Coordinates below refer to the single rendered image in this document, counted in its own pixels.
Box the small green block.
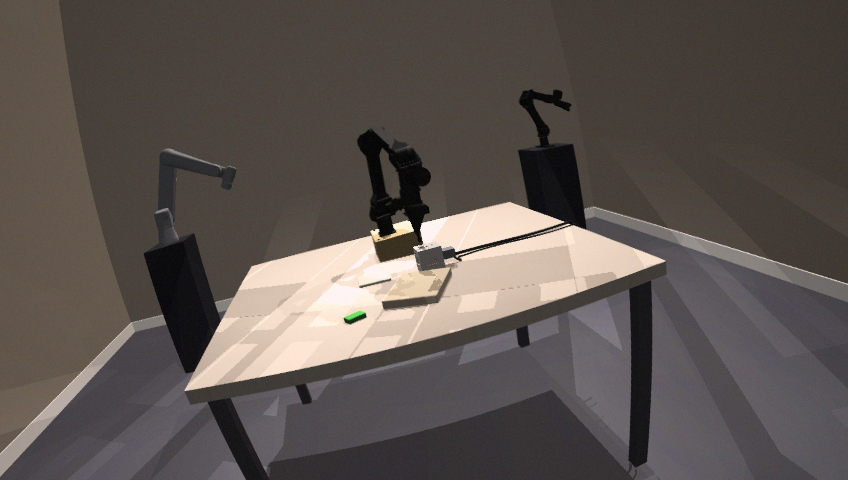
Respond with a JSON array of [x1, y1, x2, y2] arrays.
[[343, 310, 366, 324]]

